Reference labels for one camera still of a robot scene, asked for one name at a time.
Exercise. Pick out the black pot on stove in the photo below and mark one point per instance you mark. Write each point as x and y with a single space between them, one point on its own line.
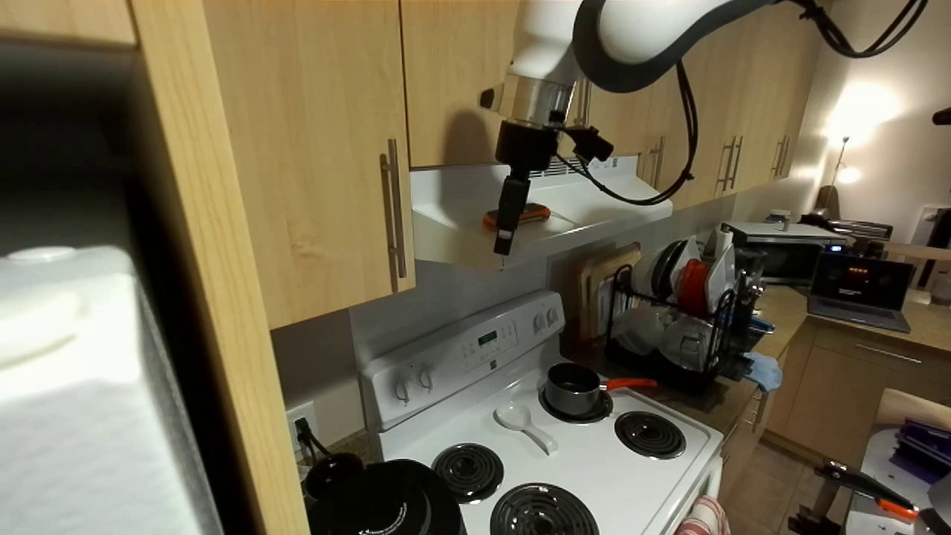
396 500

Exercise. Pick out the white range hood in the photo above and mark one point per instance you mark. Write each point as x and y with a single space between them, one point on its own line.
447 209

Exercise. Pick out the white wall outlet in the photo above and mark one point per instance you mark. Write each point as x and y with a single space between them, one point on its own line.
297 412

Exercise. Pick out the large light wood cabinet door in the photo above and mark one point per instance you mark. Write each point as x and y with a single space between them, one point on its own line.
297 151

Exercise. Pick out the silver toaster oven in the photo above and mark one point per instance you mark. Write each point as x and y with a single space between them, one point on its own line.
781 255

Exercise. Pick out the small black pan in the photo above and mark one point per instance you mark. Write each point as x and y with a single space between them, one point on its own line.
581 418

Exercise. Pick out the blue book stack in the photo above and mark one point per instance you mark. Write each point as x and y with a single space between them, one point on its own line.
922 448

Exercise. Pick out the large black coil burner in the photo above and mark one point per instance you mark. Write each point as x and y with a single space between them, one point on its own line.
541 512

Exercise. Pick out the red dish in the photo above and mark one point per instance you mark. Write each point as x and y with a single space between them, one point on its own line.
694 287

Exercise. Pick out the small black coil burner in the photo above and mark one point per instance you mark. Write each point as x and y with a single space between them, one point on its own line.
649 436
466 475

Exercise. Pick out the wood lower cabinet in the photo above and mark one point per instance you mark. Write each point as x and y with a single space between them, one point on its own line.
841 387

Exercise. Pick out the grey open laptop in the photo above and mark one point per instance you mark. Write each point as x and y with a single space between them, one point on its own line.
860 287

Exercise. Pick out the lit floor lamp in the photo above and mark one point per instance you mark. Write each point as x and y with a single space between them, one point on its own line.
847 176

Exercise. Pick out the black orange tool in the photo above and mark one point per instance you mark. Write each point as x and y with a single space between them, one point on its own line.
862 479

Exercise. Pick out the orange black digital thermometer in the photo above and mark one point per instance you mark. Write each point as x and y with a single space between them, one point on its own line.
536 213

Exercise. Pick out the red white striped towel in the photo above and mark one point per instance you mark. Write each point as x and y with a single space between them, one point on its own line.
705 519

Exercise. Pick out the white upright dish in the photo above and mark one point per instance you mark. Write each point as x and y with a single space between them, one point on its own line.
719 262

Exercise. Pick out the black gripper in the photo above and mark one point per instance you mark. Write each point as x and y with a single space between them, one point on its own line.
524 148

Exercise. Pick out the wooden cutting board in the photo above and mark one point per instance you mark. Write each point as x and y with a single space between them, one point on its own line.
596 287

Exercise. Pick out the white textured box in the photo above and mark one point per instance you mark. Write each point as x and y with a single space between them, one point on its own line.
77 418

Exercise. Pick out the pale blue cloth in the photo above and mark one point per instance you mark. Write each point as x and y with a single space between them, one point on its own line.
760 372

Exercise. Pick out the white electric stove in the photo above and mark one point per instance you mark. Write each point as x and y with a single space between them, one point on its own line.
596 464

